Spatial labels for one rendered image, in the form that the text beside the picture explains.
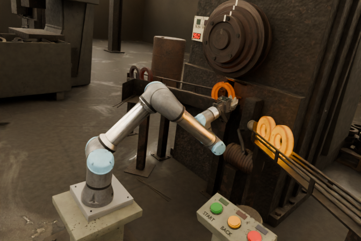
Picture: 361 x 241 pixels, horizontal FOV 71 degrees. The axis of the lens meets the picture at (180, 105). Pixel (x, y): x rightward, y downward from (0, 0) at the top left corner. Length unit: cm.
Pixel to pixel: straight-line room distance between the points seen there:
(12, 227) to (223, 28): 165
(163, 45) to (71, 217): 354
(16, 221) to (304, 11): 199
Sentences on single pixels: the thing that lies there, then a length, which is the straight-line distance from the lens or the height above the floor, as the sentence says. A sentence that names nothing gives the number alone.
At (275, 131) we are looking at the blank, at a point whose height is 75.
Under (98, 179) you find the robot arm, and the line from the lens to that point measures 123.
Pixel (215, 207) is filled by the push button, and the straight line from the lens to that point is 93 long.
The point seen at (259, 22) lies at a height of 124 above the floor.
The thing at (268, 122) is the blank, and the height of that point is 76.
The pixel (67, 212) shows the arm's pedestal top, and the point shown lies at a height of 30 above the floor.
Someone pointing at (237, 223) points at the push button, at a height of 61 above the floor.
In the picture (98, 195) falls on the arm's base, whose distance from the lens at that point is 127.
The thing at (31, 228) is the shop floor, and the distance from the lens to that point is 177.
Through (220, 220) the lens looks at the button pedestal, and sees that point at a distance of 91.
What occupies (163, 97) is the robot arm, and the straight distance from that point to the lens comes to 115.
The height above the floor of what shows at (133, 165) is 1.
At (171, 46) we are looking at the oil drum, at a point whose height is 76.
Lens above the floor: 119
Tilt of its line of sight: 18 degrees down
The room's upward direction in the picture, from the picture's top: 8 degrees clockwise
